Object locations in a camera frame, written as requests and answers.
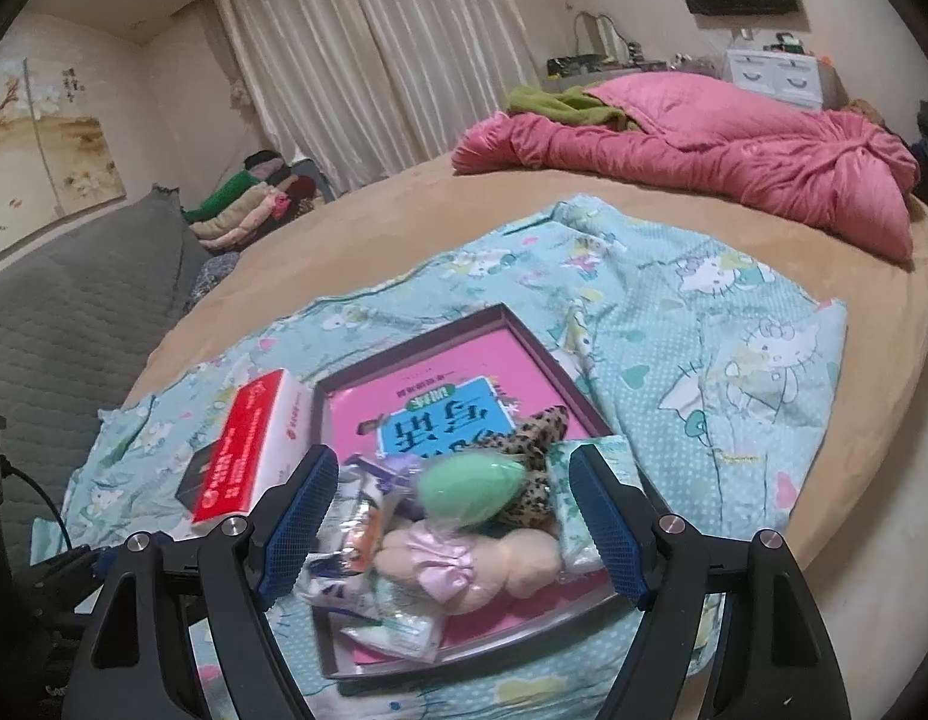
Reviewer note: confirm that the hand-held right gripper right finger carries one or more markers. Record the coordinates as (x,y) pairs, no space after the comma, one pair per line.
(610,532)

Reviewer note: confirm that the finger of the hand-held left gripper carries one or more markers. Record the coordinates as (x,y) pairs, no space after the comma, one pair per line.
(66,574)

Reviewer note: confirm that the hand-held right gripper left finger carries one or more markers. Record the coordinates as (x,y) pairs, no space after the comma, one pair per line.
(299,525)

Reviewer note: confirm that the floral tissue packet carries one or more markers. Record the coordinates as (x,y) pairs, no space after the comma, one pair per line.
(572,510)

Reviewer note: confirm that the beige puff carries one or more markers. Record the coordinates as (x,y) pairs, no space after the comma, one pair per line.
(366,517)

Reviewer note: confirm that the white printed packet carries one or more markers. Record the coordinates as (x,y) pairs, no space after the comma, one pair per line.
(336,585)

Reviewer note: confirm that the leopard print scrunchie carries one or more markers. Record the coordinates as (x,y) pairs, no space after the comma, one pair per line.
(535,502)

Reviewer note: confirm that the beige plush with pink bow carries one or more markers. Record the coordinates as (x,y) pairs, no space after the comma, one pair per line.
(509,566)

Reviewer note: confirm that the purple ribbon scrunchie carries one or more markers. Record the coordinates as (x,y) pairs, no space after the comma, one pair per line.
(396,465)

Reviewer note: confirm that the small mint tissue packet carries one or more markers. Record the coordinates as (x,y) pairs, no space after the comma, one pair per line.
(392,634)

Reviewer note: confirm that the green beauty sponge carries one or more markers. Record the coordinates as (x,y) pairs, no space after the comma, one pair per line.
(467,487)

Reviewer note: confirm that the pink book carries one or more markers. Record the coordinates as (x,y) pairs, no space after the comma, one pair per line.
(434,340)

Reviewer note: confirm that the red tissue box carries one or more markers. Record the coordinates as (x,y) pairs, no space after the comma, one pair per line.
(239,457)

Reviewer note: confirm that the light blue cartoon printed blanket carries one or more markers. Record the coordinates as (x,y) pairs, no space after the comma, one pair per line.
(696,360)

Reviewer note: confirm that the pink workbook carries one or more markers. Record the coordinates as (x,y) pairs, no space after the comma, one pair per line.
(449,375)

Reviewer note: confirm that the grey quilted headboard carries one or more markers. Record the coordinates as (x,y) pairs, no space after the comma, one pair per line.
(74,330)

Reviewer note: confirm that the dark floral cloth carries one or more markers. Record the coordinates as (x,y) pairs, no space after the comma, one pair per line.
(212,277)

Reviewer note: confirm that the stack of folded clothes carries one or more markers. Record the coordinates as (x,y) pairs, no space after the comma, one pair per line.
(246,206)

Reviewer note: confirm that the tan round bed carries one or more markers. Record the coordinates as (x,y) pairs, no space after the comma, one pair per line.
(404,210)

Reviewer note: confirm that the pink duvet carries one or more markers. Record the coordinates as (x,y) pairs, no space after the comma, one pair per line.
(696,157)

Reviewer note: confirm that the green cloth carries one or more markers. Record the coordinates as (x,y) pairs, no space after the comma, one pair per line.
(561,109)

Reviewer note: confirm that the cluttered dressing table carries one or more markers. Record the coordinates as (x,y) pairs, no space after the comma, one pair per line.
(576,64)

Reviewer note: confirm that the white curtain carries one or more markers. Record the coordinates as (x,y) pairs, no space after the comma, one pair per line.
(374,52)

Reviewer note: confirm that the white drawer cabinet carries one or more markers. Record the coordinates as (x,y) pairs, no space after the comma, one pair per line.
(771,79)

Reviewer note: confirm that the floral wall painting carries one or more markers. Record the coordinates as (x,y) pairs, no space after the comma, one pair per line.
(51,157)

